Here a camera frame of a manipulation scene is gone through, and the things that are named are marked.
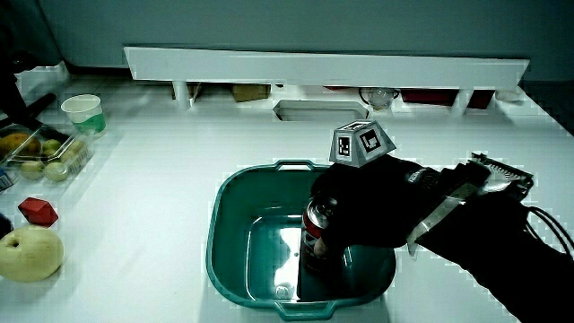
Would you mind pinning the person's right hand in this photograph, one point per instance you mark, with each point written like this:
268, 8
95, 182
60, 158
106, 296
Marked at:
372, 202

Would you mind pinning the red cola can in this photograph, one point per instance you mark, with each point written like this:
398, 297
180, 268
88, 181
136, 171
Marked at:
313, 220

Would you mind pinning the teal plastic basin plate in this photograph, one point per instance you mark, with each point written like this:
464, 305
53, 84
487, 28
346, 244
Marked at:
251, 202

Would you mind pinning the clear glass cup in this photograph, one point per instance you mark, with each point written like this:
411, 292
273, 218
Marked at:
379, 98

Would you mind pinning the white rectangular tray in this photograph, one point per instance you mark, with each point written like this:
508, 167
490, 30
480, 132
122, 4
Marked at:
320, 110

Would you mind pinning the dark red box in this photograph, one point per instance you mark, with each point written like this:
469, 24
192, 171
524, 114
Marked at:
430, 97

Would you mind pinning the white long shelf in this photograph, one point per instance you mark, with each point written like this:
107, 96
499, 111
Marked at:
314, 67

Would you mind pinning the brown cardboard box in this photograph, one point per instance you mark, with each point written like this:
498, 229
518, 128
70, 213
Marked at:
251, 92

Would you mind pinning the clear plastic fruit container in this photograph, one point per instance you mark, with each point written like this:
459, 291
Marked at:
76, 154

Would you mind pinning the white green paper cup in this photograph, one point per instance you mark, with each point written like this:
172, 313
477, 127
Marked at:
85, 114

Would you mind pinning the small green fruit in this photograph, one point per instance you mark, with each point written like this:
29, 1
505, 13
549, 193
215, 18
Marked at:
74, 150
56, 171
31, 170
50, 146

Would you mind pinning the red faceted block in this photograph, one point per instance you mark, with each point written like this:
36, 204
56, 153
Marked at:
38, 212

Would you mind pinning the large yellow apple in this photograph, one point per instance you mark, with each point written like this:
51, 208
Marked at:
29, 255

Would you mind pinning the orange fruit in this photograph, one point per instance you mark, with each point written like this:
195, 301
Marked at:
15, 143

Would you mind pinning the black stand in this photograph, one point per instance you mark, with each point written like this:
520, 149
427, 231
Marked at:
13, 103

